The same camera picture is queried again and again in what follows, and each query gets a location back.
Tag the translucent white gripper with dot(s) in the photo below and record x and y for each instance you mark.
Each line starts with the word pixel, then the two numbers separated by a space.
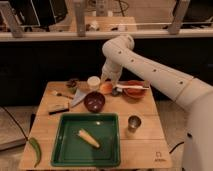
pixel 111 71

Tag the orange red apple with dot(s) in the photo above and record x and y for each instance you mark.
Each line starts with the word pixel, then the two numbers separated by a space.
pixel 106 88

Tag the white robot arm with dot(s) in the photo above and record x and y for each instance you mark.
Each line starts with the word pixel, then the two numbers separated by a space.
pixel 192 94

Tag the dark purple bowl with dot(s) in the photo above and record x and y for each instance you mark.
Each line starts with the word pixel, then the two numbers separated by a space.
pixel 94 102

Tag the blue grey small object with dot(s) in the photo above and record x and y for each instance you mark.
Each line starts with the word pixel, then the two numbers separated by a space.
pixel 115 92

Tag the small white cup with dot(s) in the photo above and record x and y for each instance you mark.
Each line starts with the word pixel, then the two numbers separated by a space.
pixel 93 83

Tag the orange plate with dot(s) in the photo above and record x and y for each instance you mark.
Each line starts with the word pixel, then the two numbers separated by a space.
pixel 134 93

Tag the white spatula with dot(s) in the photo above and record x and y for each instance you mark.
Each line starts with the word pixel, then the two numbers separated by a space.
pixel 131 87

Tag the wooden board table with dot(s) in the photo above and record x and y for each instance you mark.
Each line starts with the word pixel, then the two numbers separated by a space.
pixel 125 134

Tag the small metal cup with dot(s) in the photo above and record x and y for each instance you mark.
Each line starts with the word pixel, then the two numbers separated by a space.
pixel 134 122

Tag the yellow corn cob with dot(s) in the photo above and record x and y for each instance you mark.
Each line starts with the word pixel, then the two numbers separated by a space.
pixel 88 138

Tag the green plastic tray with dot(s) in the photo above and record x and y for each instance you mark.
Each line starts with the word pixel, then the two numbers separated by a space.
pixel 72 151

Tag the green chili pepper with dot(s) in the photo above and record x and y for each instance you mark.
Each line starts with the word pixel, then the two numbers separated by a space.
pixel 36 146

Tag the wooden handled brush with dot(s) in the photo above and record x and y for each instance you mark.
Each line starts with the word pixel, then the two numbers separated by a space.
pixel 56 93

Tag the wooden block with black handle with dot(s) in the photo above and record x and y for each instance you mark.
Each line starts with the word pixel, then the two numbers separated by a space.
pixel 58 108

